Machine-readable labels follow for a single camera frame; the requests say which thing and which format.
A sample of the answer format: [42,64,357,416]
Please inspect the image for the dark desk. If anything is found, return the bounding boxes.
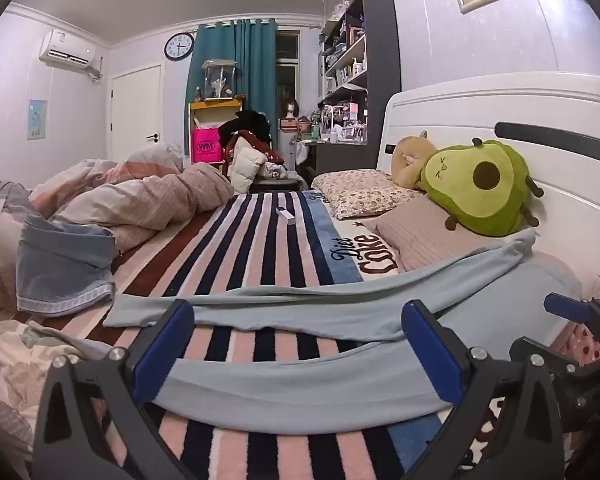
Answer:
[300,139,378,183]

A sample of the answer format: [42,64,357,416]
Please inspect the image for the white air conditioner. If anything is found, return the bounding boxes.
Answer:
[39,29,103,81]

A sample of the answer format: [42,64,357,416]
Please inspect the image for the small blue wall poster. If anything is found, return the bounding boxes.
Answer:
[26,98,48,141]

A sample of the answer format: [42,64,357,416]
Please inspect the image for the blue grey cloth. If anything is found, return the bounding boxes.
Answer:
[15,215,117,317]

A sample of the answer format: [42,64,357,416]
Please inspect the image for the pink shopping bag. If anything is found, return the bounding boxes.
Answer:
[191,127,225,165]

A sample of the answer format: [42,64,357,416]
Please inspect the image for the pink striped duvet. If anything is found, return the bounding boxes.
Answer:
[0,142,236,311]

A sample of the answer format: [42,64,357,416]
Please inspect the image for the green avocado plush toy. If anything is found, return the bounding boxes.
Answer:
[420,137,545,237]

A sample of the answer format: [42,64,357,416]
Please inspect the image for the white bed headboard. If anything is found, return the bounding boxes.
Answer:
[375,77,600,286]

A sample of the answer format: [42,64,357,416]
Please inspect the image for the white patterned bed sheet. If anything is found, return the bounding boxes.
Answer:
[0,319,112,466]

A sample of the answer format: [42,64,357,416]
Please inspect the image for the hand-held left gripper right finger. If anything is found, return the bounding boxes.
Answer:
[401,299,565,480]

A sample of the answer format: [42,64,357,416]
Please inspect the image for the brown plush toy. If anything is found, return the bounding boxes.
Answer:
[390,131,438,191]

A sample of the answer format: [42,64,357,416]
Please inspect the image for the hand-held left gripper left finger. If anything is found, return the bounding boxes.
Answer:
[32,299,196,480]

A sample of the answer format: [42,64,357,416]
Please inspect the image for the white padded jacket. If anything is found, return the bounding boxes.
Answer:
[227,145,270,194]

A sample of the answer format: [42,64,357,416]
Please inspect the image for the striped fleece blanket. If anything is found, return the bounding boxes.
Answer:
[15,187,531,480]

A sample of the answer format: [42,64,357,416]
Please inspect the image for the window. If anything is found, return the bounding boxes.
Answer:
[275,30,301,111]

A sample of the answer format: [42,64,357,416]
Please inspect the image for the black garment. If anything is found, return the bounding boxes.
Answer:
[219,109,272,145]

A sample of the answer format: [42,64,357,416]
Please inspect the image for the round wall clock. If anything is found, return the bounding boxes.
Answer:
[163,32,196,62]

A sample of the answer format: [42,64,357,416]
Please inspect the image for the glass display case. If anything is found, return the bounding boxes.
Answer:
[200,59,240,102]

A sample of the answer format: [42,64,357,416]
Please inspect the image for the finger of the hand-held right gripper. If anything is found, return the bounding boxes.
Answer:
[510,336,600,392]
[544,291,600,346]

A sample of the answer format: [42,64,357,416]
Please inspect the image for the dark grey bookshelf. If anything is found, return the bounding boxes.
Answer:
[317,0,402,161]

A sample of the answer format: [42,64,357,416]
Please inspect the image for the teal curtain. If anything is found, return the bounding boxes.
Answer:
[186,19,279,196]

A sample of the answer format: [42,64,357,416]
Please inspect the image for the pink dotted cloth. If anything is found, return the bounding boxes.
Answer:
[555,322,600,365]

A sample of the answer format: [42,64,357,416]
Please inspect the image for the white door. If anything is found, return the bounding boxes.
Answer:
[107,64,163,161]

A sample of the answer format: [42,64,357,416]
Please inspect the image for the floral pillow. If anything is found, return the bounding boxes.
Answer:
[312,169,423,221]

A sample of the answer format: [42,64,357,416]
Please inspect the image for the mannequin head with wig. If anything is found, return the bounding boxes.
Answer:
[279,99,302,133]

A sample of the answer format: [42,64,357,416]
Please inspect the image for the light blue pants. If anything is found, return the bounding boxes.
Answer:
[102,227,583,423]

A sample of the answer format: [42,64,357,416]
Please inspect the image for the yellow shelf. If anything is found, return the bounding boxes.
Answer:
[188,99,243,165]

